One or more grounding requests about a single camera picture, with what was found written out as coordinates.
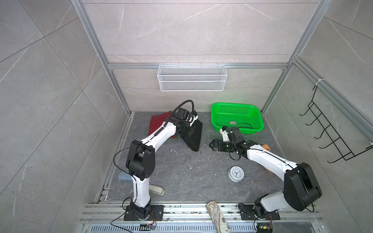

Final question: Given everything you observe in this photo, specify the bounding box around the black skirt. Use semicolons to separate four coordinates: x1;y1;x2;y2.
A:
180;119;203;151

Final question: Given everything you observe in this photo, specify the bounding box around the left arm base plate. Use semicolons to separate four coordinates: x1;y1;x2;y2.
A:
123;205;164;221

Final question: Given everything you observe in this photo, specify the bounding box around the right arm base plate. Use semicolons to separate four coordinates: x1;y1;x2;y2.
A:
238;203;280;220

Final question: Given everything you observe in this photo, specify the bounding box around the white wire wall basket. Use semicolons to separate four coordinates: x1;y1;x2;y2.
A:
157;65;227;92

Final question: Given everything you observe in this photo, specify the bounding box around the red polka dot skirt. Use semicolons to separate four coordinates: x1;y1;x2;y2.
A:
148;111;172;136

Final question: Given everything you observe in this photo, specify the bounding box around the green plastic basket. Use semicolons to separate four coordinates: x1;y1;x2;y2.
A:
211;103;264;135

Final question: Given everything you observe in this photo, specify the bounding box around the white alarm clock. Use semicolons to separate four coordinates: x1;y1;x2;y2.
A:
228;166;244;183

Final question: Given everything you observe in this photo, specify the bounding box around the light blue cup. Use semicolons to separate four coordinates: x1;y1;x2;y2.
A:
118;171;133;183

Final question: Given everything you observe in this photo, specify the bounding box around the orange plush toy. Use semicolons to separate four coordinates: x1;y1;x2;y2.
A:
261;144;271;172

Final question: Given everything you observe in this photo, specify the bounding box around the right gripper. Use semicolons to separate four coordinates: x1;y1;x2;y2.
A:
210;139;236;152

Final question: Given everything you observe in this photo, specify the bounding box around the patterned rolled cloth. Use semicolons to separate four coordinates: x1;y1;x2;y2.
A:
207;201;231;233

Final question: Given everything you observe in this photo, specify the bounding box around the beige remote control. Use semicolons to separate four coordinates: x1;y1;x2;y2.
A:
149;184;165;196

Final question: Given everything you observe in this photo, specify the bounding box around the black wall hook rack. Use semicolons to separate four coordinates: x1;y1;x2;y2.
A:
299;85;373;164

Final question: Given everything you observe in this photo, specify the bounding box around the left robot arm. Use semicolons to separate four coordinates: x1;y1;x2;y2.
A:
120;100;203;220

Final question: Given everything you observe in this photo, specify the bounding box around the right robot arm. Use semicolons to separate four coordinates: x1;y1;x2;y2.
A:
209;127;322;219

